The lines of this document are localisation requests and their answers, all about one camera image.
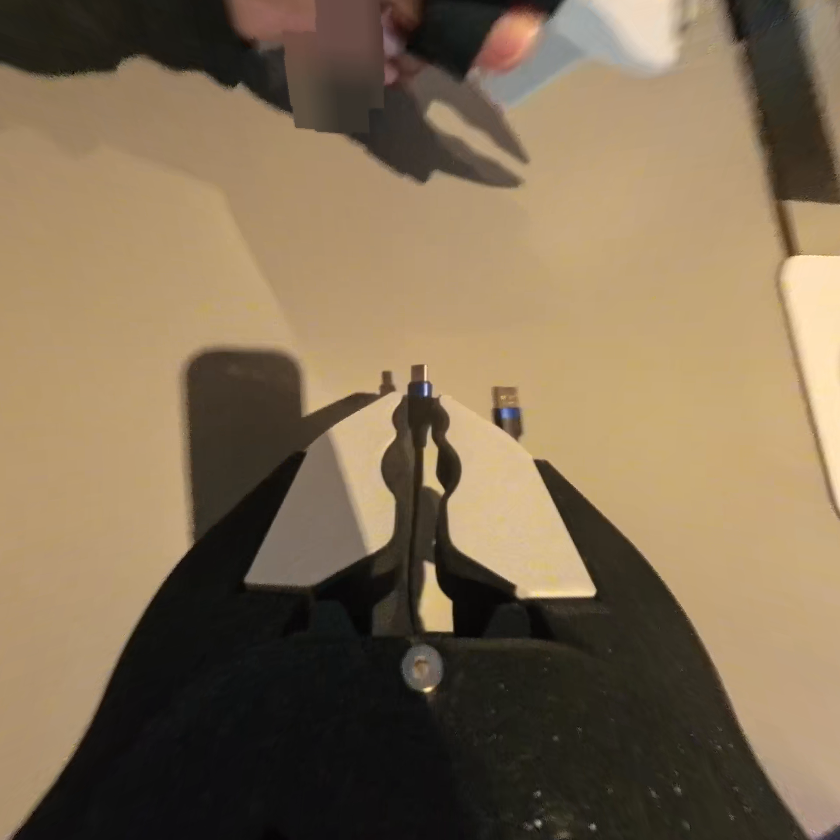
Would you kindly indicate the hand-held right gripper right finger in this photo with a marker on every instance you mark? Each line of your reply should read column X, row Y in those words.
column 512, row 518

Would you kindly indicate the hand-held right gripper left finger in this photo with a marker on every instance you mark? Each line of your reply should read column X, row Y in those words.
column 328, row 525

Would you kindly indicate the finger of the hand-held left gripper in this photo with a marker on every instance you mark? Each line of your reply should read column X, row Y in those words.
column 590, row 39

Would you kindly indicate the person's left hand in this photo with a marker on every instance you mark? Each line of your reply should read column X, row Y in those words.
column 508, row 43

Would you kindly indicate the person's dark clothing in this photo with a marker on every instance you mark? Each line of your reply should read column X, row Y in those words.
column 98, row 33

